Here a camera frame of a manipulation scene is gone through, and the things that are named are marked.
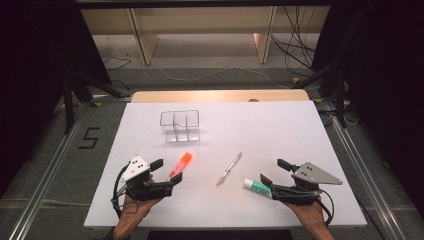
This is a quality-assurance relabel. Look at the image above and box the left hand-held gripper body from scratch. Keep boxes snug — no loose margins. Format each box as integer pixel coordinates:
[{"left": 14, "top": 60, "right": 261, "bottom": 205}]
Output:
[{"left": 114, "top": 154, "right": 175, "bottom": 202}]

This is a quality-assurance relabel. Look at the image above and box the black curtain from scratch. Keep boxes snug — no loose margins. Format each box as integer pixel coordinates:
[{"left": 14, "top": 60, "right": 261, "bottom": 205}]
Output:
[
  {"left": 0, "top": 0, "right": 113, "bottom": 198},
  {"left": 312, "top": 0, "right": 424, "bottom": 212}
]

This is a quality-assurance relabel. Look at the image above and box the light wooden desk frame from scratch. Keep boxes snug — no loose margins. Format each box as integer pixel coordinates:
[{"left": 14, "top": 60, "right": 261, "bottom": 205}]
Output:
[{"left": 79, "top": 4, "right": 332, "bottom": 66}]

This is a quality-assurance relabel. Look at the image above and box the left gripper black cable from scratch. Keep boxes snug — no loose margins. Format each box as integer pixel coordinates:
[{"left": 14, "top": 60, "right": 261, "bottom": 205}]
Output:
[{"left": 110, "top": 164, "right": 139, "bottom": 220}]

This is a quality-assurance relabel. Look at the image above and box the person's right hand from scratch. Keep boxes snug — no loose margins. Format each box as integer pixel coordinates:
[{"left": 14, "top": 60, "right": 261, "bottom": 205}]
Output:
[{"left": 282, "top": 195, "right": 330, "bottom": 232}]

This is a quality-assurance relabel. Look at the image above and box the thin black floor cable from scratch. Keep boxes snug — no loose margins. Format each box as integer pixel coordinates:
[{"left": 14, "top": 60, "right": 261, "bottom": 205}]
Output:
[{"left": 100, "top": 55, "right": 133, "bottom": 72}]

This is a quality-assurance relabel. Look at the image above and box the clear plastic organizer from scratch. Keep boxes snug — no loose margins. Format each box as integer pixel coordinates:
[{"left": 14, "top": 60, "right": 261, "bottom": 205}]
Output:
[{"left": 159, "top": 109, "right": 201, "bottom": 144}]

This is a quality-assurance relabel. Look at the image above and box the orange highlighter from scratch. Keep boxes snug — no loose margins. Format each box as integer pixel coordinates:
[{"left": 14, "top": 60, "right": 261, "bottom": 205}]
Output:
[{"left": 168, "top": 151, "right": 194, "bottom": 179}]

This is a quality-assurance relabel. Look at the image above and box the black metal stand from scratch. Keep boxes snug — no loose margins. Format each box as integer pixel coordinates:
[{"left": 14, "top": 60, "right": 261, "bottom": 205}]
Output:
[{"left": 292, "top": 9, "right": 365, "bottom": 130}]

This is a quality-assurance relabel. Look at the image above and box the person's left hand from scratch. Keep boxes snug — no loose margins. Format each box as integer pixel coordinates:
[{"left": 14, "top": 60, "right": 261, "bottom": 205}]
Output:
[{"left": 116, "top": 173, "right": 165, "bottom": 230}]

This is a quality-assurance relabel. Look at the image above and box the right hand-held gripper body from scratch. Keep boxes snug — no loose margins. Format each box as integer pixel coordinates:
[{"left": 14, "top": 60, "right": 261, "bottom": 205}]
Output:
[{"left": 270, "top": 161, "right": 344, "bottom": 207}]

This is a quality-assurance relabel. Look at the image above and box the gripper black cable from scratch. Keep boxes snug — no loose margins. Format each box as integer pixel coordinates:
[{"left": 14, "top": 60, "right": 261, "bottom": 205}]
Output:
[
  {"left": 314, "top": 188, "right": 335, "bottom": 228},
  {"left": 110, "top": 164, "right": 139, "bottom": 220}
]

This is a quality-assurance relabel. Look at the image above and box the aluminium floor rail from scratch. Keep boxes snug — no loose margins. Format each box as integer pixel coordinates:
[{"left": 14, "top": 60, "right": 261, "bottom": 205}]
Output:
[
  {"left": 7, "top": 99, "right": 98, "bottom": 240},
  {"left": 323, "top": 99, "right": 407, "bottom": 240}
]

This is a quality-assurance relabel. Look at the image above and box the silver pen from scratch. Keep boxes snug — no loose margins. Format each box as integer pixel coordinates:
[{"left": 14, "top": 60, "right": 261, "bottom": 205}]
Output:
[{"left": 215, "top": 151, "right": 244, "bottom": 187}]

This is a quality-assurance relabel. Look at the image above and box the white floor cable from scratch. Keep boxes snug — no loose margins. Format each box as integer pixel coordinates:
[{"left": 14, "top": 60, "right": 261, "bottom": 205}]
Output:
[{"left": 155, "top": 64, "right": 292, "bottom": 90}]

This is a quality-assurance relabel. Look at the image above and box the light wooden table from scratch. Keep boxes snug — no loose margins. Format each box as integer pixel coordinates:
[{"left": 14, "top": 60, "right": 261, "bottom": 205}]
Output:
[{"left": 130, "top": 88, "right": 311, "bottom": 104}]

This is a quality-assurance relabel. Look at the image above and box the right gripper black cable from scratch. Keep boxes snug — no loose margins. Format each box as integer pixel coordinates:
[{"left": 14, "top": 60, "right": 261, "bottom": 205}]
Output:
[{"left": 314, "top": 188, "right": 335, "bottom": 228}]

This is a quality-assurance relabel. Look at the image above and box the black tripod stand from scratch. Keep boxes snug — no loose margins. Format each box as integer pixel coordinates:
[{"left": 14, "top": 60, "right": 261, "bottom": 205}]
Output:
[{"left": 60, "top": 70, "right": 133, "bottom": 135}]

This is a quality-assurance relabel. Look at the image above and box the bundle of black cables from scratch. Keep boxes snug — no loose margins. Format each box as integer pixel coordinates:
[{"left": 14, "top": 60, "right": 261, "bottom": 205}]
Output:
[{"left": 269, "top": 4, "right": 322, "bottom": 74}]

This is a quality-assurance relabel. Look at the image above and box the white green glue stick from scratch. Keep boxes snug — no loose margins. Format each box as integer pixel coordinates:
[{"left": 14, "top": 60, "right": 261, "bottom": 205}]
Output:
[{"left": 242, "top": 177, "right": 273, "bottom": 199}]

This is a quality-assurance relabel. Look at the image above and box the white table board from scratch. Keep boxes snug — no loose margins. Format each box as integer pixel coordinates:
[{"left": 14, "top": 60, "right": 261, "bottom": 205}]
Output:
[{"left": 83, "top": 100, "right": 368, "bottom": 231}]

